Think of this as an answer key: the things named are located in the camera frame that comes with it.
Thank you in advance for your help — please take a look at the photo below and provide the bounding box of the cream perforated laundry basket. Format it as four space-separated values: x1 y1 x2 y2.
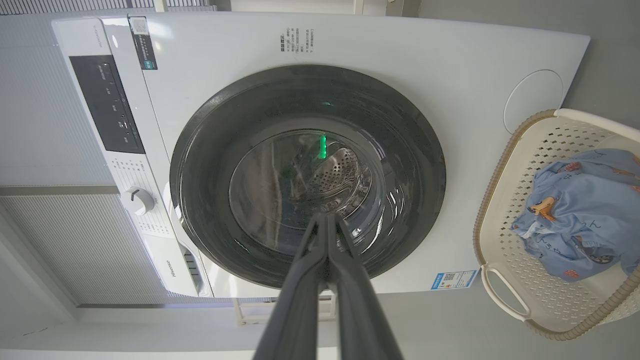
473 108 640 341

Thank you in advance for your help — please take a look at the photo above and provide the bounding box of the blue energy label sticker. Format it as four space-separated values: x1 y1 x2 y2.
431 270 477 290

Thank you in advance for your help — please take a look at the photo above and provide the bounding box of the black rectangular sticker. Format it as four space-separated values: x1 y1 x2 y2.
128 16 158 71

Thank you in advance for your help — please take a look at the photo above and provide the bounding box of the black washing machine control panel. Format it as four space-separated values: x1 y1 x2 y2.
69 55 146 155

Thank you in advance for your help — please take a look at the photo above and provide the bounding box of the white front-load washing machine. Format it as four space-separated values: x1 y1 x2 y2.
51 11 592 299

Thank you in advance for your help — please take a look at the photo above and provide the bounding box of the round dark glass washer door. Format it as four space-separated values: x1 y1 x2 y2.
169 64 447 290

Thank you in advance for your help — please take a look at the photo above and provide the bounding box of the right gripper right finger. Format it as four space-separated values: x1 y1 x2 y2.
328 213 403 360

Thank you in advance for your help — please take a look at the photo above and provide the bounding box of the white washing machine dial knob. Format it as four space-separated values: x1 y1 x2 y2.
121 186 156 216

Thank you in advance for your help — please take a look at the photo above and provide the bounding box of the round white filter cover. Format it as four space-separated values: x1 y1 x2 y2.
503 69 565 135

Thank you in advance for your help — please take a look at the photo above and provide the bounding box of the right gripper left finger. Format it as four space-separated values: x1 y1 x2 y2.
252 213 329 360

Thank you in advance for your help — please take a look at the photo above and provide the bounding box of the blue cartoon print clothing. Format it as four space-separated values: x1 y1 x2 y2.
510 148 640 283

